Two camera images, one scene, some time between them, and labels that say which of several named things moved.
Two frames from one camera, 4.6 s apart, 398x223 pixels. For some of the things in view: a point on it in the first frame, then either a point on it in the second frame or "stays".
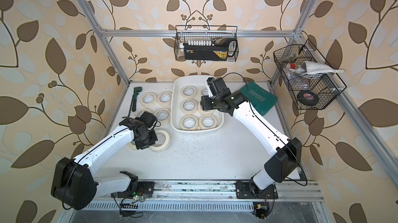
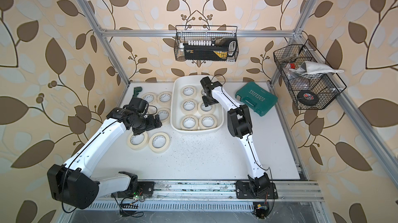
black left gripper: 142,145 -> 154,124
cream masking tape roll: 163,115 stays
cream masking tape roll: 148,99 stays
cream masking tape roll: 189,123 stays
